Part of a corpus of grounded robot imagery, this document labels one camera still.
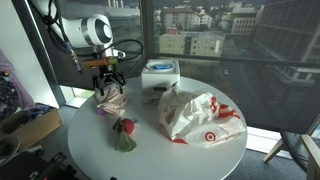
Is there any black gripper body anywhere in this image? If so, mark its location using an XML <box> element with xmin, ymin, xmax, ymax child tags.
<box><xmin>99</xmin><ymin>65</ymin><xmax>120</xmax><ymax>83</ymax></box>

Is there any pink shirt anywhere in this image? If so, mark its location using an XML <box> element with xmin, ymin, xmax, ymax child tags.
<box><xmin>95</xmin><ymin>85</ymin><xmax>127</xmax><ymax>116</ymax></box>

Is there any radish plush toy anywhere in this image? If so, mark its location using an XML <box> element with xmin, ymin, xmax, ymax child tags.
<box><xmin>113</xmin><ymin>118</ymin><xmax>137</xmax><ymax>152</ymax></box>

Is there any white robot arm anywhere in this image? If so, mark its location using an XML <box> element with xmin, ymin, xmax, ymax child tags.
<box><xmin>28</xmin><ymin>0</ymin><xmax>126</xmax><ymax>94</ymax></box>

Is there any white box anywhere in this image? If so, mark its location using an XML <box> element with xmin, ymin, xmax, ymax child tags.
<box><xmin>141</xmin><ymin>59</ymin><xmax>180</xmax><ymax>91</ymax></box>

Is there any blue white bowl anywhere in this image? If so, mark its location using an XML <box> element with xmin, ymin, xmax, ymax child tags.
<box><xmin>146</xmin><ymin>62</ymin><xmax>175</xmax><ymax>71</ymax></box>

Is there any cardboard box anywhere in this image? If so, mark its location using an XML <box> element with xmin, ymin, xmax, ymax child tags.
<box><xmin>0</xmin><ymin>109</ymin><xmax>63</xmax><ymax>151</ymax></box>

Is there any white plastic Target bag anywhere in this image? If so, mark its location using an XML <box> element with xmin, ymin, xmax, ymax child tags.
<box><xmin>158</xmin><ymin>88</ymin><xmax>246</xmax><ymax>148</ymax></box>

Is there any wooden chair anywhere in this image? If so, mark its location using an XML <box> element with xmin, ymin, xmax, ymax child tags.
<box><xmin>263</xmin><ymin>131</ymin><xmax>320</xmax><ymax>180</ymax></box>

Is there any orange wrist camera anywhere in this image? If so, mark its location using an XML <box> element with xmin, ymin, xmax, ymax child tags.
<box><xmin>81</xmin><ymin>56</ymin><xmax>119</xmax><ymax>67</ymax></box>

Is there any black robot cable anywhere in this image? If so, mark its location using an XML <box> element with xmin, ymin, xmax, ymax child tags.
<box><xmin>28</xmin><ymin>0</ymin><xmax>144</xmax><ymax>75</ymax></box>

